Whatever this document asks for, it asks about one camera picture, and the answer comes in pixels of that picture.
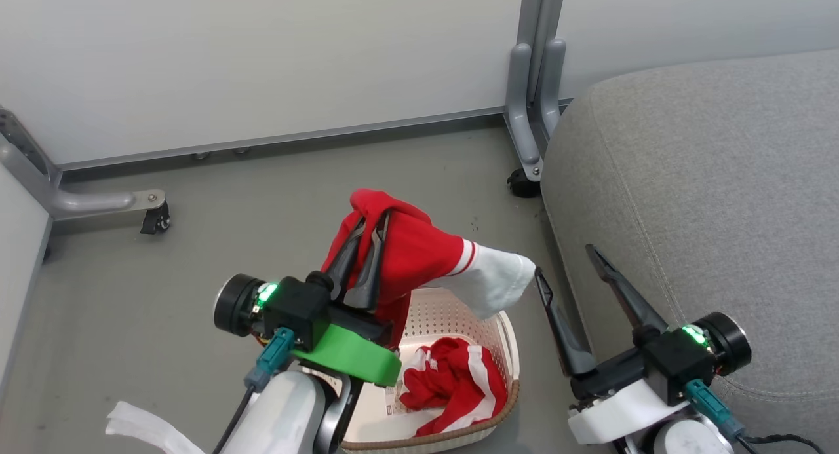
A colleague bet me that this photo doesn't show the red jersey with white sleeve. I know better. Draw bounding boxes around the red jersey with white sleeve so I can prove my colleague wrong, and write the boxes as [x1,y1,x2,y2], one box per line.
[320,189,537,350]

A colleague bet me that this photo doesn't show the black caster wheel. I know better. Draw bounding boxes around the black caster wheel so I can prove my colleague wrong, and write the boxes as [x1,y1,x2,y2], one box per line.
[140,202,171,235]
[507,168,542,199]

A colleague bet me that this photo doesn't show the grey partition bottom rail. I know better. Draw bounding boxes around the grey partition bottom rail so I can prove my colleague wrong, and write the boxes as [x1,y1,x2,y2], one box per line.
[58,99,574,173]

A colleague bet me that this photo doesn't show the red garment with white stripe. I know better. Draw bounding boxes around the red garment with white stripe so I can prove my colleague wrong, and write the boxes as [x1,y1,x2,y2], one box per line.
[399,336,509,438]

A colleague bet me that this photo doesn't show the small paper label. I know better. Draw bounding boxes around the small paper label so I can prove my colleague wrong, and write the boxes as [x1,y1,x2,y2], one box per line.
[385,382,411,417]

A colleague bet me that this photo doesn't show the black cable teal connector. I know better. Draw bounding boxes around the black cable teal connector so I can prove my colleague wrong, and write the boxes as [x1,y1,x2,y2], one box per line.
[685,379,827,454]
[211,328,296,454]

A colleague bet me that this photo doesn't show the grey partition leg long foot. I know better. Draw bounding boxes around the grey partition leg long foot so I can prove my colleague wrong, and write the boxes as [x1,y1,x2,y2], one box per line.
[0,107,168,222]

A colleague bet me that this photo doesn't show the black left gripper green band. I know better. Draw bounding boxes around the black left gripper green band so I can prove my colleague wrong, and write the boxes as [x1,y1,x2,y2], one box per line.
[214,213,402,387]

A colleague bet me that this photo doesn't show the black right gripper white band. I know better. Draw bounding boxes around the black right gripper white band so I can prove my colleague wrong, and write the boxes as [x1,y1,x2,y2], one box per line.
[534,244,752,445]

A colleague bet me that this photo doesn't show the grey partition leg double post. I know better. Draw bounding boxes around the grey partition leg double post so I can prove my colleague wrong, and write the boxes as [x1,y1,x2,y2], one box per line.
[503,0,568,183]

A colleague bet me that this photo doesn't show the white fabric strap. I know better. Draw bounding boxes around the white fabric strap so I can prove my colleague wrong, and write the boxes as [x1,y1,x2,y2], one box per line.
[105,400,204,454]

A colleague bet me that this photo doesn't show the cream perforated laundry basket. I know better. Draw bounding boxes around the cream perforated laundry basket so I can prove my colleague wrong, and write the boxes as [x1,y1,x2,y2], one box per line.
[302,287,522,453]

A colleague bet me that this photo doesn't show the grey fabric sofa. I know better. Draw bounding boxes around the grey fabric sofa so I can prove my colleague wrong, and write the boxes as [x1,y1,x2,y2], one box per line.
[541,48,839,454]

